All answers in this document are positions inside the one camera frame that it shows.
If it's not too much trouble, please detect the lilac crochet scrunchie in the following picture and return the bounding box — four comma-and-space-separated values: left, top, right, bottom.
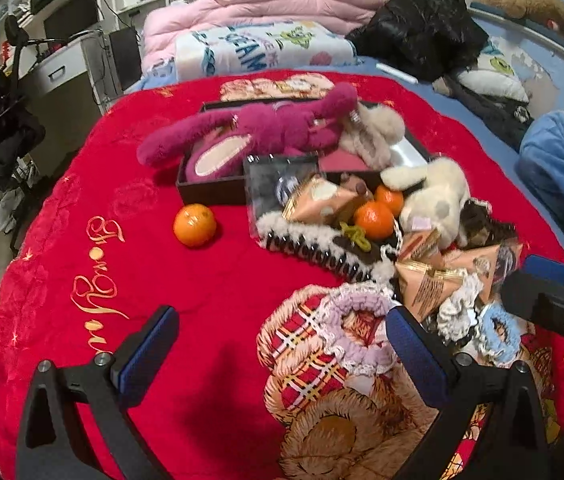
314, 282, 399, 376

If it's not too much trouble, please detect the brown triangular snack pack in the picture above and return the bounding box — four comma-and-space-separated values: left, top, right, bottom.
282, 174, 368, 226

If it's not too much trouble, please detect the light blue scrunchie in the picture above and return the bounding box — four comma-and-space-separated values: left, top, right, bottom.
475, 302, 522, 366

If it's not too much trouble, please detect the white scrunchie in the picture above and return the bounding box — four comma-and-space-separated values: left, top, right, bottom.
436, 273, 484, 342

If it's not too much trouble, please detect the tan triangular snack pack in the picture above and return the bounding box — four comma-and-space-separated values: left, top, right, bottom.
395, 260, 464, 322

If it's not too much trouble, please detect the cream plush dog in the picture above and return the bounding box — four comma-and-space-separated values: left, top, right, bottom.
380, 157, 471, 249

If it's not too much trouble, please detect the rear orange mandarin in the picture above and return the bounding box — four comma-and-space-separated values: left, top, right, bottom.
374, 184, 404, 218

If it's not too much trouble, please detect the front orange mandarin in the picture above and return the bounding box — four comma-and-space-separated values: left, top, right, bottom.
352, 200, 395, 242

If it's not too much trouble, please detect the black shallow box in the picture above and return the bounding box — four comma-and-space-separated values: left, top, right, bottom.
176, 99, 434, 206

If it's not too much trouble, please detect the green pretzel hair clip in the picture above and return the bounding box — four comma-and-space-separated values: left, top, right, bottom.
340, 222, 371, 252

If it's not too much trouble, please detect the red embroidered blanket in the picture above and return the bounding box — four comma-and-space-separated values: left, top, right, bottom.
0, 73, 564, 479

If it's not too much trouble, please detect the white monster pillow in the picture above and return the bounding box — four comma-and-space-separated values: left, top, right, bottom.
454, 38, 529, 104

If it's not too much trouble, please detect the small brown capybara charm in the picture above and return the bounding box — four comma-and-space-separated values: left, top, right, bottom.
340, 172, 373, 200

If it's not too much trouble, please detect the beige fluffy hair claw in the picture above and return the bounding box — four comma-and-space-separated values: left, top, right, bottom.
338, 102, 406, 170

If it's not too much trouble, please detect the white remote control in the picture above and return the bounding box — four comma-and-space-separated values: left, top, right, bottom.
375, 63, 419, 84

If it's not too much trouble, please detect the white fluffy black hair claw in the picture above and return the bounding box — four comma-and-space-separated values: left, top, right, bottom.
255, 211, 396, 284

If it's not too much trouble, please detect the lone orange mandarin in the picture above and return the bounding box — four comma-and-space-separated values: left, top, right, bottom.
172, 204, 217, 248

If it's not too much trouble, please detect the brown teddy bear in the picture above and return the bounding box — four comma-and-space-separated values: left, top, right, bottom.
480, 0, 564, 37

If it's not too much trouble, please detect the clear bag with badge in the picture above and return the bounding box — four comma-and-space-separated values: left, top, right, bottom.
243, 154, 319, 238

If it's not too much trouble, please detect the magenta plush bear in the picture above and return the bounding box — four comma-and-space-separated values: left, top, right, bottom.
137, 82, 358, 182

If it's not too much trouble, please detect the pink quilt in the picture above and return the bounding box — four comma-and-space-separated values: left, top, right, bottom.
140, 0, 395, 74

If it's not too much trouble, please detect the cartoon print pillow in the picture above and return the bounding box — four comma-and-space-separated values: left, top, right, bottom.
174, 21, 357, 82

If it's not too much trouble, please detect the white desk with shelves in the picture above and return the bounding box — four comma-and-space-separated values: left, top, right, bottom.
0, 0, 170, 110

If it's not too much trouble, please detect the black computer monitor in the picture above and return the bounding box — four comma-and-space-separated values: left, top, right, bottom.
43, 0, 99, 39

